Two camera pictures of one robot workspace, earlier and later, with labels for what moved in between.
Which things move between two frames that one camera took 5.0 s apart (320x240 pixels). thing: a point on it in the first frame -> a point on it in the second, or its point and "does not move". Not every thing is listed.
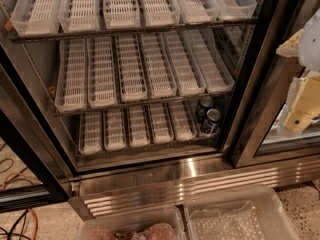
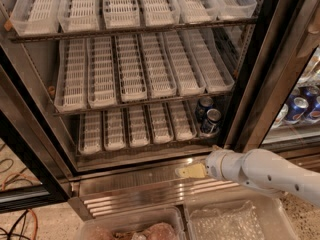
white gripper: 310,52 -> 216,165
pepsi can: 211,125 does not move
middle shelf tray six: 214,69 does not move
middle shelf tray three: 131,79 does not move
